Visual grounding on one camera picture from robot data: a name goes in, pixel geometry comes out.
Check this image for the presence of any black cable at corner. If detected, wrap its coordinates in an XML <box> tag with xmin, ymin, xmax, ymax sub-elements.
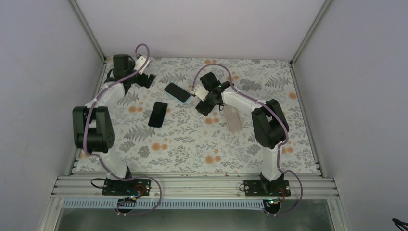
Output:
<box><xmin>392</xmin><ymin>218</ymin><xmax>408</xmax><ymax>231</ymax></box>

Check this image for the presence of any floral patterned table mat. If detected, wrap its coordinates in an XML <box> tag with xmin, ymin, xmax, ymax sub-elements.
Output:
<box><xmin>76</xmin><ymin>56</ymin><xmax>319</xmax><ymax>175</ymax></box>

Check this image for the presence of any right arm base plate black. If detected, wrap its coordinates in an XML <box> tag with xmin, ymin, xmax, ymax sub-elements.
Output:
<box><xmin>243</xmin><ymin>180</ymin><xmax>292</xmax><ymax>197</ymax></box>

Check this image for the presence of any left aluminium frame post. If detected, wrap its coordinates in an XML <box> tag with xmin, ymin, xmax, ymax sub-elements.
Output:
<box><xmin>68</xmin><ymin>0</ymin><xmax>106</xmax><ymax>62</ymax></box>

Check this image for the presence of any dark blue phone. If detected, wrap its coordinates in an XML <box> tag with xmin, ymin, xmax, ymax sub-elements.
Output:
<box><xmin>148</xmin><ymin>102</ymin><xmax>168</xmax><ymax>128</ymax></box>

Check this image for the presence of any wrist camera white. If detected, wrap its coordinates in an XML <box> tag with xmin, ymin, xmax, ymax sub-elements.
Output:
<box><xmin>133</xmin><ymin>55</ymin><xmax>151</xmax><ymax>74</ymax></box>
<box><xmin>190</xmin><ymin>85</ymin><xmax>209</xmax><ymax>101</ymax></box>

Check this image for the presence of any right aluminium frame post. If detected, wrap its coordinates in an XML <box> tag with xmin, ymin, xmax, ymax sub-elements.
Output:
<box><xmin>290</xmin><ymin>0</ymin><xmax>332</xmax><ymax>66</ymax></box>

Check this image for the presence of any slotted cable duct grey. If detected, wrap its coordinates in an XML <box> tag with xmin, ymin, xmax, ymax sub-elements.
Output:
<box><xmin>62</xmin><ymin>198</ymin><xmax>264</xmax><ymax>210</ymax></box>

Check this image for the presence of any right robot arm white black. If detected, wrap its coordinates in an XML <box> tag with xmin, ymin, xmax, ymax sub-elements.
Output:
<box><xmin>191</xmin><ymin>72</ymin><xmax>289</xmax><ymax>196</ymax></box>

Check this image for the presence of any aluminium frame post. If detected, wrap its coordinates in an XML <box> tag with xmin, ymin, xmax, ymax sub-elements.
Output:
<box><xmin>290</xmin><ymin>0</ymin><xmax>332</xmax><ymax>66</ymax></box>
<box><xmin>68</xmin><ymin>0</ymin><xmax>106</xmax><ymax>62</ymax></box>

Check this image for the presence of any beige phone case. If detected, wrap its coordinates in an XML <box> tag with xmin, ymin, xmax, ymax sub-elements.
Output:
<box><xmin>223</xmin><ymin>105</ymin><xmax>243</xmax><ymax>132</ymax></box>

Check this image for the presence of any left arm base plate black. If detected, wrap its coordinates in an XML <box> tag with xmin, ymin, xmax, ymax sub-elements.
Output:
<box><xmin>102</xmin><ymin>179</ymin><xmax>152</xmax><ymax>197</ymax></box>

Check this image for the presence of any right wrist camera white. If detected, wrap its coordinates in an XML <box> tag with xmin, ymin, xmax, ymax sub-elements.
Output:
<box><xmin>190</xmin><ymin>85</ymin><xmax>209</xmax><ymax>101</ymax></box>

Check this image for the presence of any aluminium mounting rail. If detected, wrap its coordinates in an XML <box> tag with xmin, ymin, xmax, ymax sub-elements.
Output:
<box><xmin>51</xmin><ymin>172</ymin><xmax>339</xmax><ymax>199</ymax></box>

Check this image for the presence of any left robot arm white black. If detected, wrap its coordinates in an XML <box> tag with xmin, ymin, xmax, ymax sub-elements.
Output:
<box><xmin>72</xmin><ymin>54</ymin><xmax>155</xmax><ymax>195</ymax></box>

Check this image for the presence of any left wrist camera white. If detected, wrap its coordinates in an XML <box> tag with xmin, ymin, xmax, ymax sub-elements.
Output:
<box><xmin>133</xmin><ymin>55</ymin><xmax>151</xmax><ymax>74</ymax></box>

